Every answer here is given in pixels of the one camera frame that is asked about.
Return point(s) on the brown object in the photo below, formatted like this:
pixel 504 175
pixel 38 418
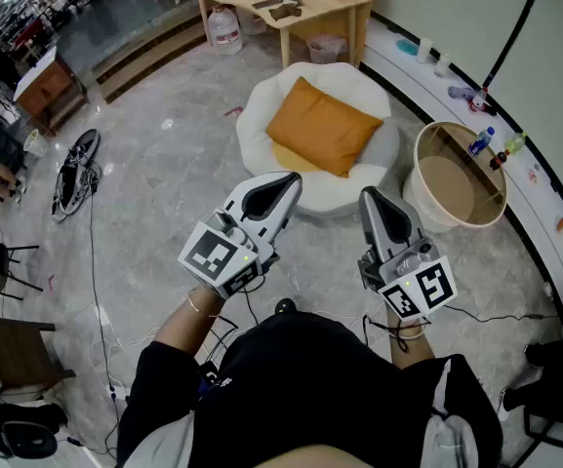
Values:
pixel 285 12

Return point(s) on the red label clear bottle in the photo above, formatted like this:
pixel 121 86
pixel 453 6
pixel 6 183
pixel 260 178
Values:
pixel 479 99

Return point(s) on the wooden platform steps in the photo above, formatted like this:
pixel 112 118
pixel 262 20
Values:
pixel 144 51

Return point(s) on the small orange object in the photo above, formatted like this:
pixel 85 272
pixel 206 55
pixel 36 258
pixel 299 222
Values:
pixel 561 223

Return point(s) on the brown cabinet with white top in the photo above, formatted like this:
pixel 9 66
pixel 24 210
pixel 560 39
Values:
pixel 49 86

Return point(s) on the dark wooden stool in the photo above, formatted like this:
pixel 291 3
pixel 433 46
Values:
pixel 15 354

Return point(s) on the yellow seat pad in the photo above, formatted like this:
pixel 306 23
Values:
pixel 291 156

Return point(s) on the white cup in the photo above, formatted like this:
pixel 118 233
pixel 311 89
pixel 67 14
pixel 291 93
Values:
pixel 423 50

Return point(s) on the white bucket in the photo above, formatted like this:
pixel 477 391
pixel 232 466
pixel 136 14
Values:
pixel 35 143

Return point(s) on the white curved ledge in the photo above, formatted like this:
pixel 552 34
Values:
pixel 539 207

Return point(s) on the dark flat phone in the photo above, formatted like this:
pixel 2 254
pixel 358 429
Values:
pixel 265 4

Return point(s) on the person's right forearm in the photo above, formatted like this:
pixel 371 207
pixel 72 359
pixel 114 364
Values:
pixel 410 351

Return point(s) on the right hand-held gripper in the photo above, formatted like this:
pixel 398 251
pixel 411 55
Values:
pixel 422 285

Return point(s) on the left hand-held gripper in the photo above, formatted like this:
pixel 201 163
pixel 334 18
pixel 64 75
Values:
pixel 208 256

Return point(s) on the waste basket with pink bag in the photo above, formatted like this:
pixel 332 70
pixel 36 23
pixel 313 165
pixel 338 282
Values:
pixel 327 49

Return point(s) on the clear large water jug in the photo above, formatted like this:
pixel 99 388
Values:
pixel 223 29

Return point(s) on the small clear bottle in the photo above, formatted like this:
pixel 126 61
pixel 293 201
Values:
pixel 442 65

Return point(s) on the black white gear pile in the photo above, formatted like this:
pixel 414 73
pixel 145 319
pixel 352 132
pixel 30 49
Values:
pixel 73 178

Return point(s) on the green drink bottle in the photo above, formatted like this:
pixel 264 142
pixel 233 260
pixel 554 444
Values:
pixel 515 143

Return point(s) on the orange pillow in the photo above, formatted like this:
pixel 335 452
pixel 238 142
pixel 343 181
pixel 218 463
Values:
pixel 320 125

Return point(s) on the person's left black shoe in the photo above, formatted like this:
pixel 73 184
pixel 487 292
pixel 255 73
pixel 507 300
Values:
pixel 284 306

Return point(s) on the black and beige wrist bands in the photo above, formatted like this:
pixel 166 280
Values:
pixel 410 333

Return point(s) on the person's black shirt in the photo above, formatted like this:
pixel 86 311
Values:
pixel 310 383

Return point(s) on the person's left forearm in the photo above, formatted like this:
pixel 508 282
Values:
pixel 188 324

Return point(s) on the teal object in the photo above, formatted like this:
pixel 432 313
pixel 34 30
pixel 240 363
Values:
pixel 405 46

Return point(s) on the black waist-worn device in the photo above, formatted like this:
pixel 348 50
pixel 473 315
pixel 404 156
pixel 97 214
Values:
pixel 215 376

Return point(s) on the purple grey cloth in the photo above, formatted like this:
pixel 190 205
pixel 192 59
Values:
pixel 459 91

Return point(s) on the dark cola bottle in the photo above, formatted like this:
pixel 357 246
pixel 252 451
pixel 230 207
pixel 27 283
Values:
pixel 498 160

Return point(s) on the white round beanbag chair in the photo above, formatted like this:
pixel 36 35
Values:
pixel 271 95

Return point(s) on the blue label drink bottle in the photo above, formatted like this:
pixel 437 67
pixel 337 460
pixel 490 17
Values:
pixel 481 142

